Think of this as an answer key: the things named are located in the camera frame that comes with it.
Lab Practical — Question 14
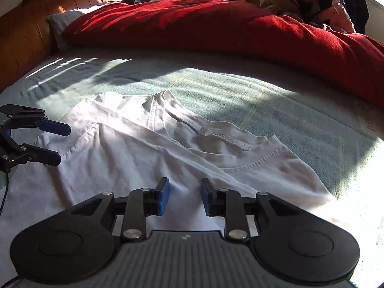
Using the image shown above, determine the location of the dark jacket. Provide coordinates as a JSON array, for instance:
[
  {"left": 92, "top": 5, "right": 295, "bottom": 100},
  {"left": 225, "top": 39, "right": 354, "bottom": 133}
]
[{"left": 339, "top": 0, "right": 369, "bottom": 33}]

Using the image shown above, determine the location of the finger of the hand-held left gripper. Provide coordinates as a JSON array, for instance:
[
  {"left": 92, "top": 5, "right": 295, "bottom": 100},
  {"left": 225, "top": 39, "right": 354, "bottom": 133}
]
[
  {"left": 0, "top": 104, "right": 72, "bottom": 137},
  {"left": 0, "top": 129, "right": 62, "bottom": 174}
]

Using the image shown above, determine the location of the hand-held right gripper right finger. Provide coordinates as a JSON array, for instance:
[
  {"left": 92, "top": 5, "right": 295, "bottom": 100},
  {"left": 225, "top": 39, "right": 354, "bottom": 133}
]
[{"left": 200, "top": 178, "right": 305, "bottom": 243}]

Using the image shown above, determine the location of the green plaid bed sheet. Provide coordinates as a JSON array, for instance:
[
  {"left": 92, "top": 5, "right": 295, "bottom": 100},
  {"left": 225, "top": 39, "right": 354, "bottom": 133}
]
[{"left": 0, "top": 48, "right": 384, "bottom": 288}]

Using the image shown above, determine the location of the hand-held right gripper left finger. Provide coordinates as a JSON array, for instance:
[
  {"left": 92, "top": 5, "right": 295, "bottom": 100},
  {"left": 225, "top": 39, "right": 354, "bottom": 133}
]
[{"left": 70, "top": 177, "right": 170, "bottom": 243}]

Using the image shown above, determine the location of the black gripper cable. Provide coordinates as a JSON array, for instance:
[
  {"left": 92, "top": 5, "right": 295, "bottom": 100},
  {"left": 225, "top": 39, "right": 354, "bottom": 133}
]
[{"left": 0, "top": 171, "right": 9, "bottom": 216}]

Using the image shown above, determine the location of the grey pillow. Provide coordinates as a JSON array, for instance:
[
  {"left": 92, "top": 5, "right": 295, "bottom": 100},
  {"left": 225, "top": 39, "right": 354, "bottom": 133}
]
[{"left": 47, "top": 1, "right": 126, "bottom": 51}]

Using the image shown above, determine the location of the red quilt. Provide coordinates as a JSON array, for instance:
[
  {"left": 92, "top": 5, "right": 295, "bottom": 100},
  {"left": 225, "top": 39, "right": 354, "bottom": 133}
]
[{"left": 61, "top": 0, "right": 384, "bottom": 107}]

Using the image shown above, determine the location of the white t-shirt with girl print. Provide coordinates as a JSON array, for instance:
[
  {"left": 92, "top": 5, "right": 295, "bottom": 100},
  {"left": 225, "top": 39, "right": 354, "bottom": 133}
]
[{"left": 34, "top": 90, "right": 336, "bottom": 237}]

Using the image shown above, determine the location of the wooden headboard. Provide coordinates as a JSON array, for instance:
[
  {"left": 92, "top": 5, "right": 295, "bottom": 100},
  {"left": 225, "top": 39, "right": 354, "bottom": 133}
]
[{"left": 0, "top": 0, "right": 116, "bottom": 92}]

